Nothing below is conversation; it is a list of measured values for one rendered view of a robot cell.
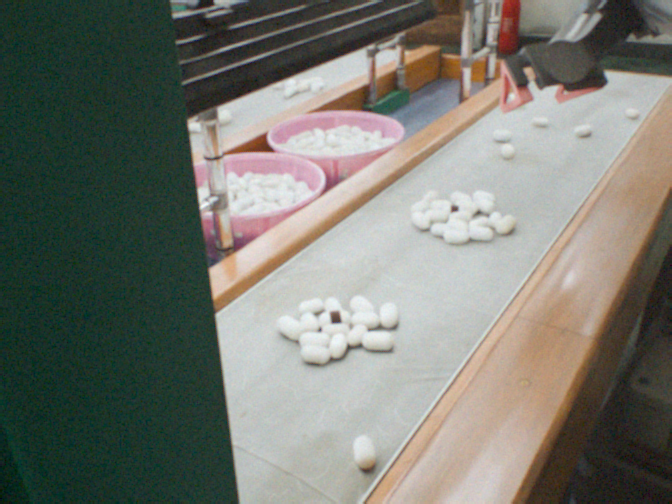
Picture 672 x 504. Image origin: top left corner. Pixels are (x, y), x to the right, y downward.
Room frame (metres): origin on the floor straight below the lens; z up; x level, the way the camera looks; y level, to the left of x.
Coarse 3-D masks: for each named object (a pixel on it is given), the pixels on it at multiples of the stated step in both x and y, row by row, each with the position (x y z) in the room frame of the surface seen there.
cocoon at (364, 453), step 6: (360, 438) 0.46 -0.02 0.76; (366, 438) 0.46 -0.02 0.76; (354, 444) 0.46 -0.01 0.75; (360, 444) 0.45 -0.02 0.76; (366, 444) 0.45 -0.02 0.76; (372, 444) 0.46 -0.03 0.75; (354, 450) 0.45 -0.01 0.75; (360, 450) 0.45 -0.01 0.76; (366, 450) 0.44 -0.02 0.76; (372, 450) 0.45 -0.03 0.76; (360, 456) 0.44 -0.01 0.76; (366, 456) 0.44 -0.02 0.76; (372, 456) 0.44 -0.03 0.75; (360, 462) 0.44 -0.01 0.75; (366, 462) 0.44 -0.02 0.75; (372, 462) 0.44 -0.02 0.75; (366, 468) 0.44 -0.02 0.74
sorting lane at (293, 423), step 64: (512, 128) 1.34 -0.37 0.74; (384, 192) 1.05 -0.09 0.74; (448, 192) 1.04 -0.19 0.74; (512, 192) 1.03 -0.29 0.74; (576, 192) 1.02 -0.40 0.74; (320, 256) 0.83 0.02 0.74; (384, 256) 0.83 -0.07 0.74; (448, 256) 0.82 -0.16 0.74; (512, 256) 0.81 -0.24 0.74; (256, 320) 0.68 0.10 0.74; (448, 320) 0.67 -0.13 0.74; (256, 384) 0.56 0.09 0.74; (320, 384) 0.56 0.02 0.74; (384, 384) 0.56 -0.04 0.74; (448, 384) 0.55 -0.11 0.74; (256, 448) 0.47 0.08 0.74; (320, 448) 0.47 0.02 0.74; (384, 448) 0.46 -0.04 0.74
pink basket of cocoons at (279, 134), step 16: (320, 112) 1.41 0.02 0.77; (336, 112) 1.41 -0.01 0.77; (352, 112) 1.40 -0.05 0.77; (272, 128) 1.31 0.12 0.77; (288, 128) 1.36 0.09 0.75; (320, 128) 1.39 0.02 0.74; (368, 128) 1.38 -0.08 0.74; (384, 128) 1.35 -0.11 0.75; (400, 128) 1.29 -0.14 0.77; (272, 144) 1.22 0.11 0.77; (320, 160) 1.16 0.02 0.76; (336, 160) 1.15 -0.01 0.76; (352, 160) 1.16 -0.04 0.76; (368, 160) 1.17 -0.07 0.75; (336, 176) 1.16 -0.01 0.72
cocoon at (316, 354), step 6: (306, 348) 0.60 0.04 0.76; (312, 348) 0.60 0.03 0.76; (318, 348) 0.60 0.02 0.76; (324, 348) 0.60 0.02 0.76; (306, 354) 0.59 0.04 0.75; (312, 354) 0.59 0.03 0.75; (318, 354) 0.59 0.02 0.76; (324, 354) 0.59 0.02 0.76; (306, 360) 0.59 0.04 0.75; (312, 360) 0.59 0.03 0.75; (318, 360) 0.59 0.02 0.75; (324, 360) 0.59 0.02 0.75
